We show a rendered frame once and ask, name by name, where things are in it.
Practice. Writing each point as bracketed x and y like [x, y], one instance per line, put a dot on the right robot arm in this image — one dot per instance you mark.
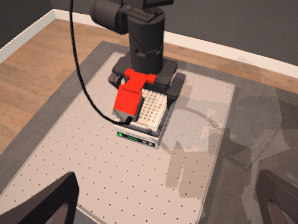
[145, 27]

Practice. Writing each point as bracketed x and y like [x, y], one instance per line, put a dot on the beige well plate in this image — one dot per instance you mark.
[158, 110]

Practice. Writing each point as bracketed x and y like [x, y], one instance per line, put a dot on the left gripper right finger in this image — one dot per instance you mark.
[274, 195]

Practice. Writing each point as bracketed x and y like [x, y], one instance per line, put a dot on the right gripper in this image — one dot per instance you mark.
[150, 68]

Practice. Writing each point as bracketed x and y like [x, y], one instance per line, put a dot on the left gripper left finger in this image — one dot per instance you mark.
[60, 197]

